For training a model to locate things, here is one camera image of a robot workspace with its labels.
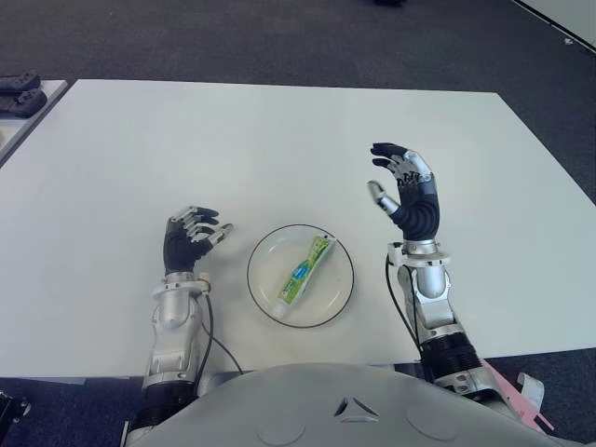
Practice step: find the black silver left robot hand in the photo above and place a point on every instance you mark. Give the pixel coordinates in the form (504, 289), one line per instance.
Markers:
(179, 247)

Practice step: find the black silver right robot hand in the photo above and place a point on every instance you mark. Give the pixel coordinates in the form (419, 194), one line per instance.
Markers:
(419, 214)

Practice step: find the green white toothpaste tube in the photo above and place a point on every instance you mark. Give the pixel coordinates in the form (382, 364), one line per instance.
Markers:
(302, 274)

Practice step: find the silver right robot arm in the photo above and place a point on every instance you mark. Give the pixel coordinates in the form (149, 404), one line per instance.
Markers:
(430, 279)

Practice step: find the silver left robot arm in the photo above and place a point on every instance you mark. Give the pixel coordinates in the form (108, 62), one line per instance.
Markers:
(172, 307)

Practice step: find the white plate with black rim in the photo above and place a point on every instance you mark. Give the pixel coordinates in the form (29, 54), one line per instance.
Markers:
(265, 274)

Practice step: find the white side table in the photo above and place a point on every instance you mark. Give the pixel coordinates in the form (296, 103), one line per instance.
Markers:
(18, 135)

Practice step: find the pink cardboard box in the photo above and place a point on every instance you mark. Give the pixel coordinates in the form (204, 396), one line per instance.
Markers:
(510, 388)

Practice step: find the white paper tag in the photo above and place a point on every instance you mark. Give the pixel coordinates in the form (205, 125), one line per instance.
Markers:
(533, 391)

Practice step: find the large black game controller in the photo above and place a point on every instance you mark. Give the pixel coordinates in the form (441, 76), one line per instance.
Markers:
(21, 101)

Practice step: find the grey robot torso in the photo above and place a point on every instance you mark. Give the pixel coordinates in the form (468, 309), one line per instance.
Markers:
(326, 410)

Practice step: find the black device on floor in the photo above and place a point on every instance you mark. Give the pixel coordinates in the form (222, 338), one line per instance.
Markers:
(11, 407)

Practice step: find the small black game controller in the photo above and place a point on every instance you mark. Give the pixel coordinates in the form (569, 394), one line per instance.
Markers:
(16, 80)

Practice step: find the white table panel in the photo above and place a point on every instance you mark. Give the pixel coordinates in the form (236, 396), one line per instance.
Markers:
(568, 18)

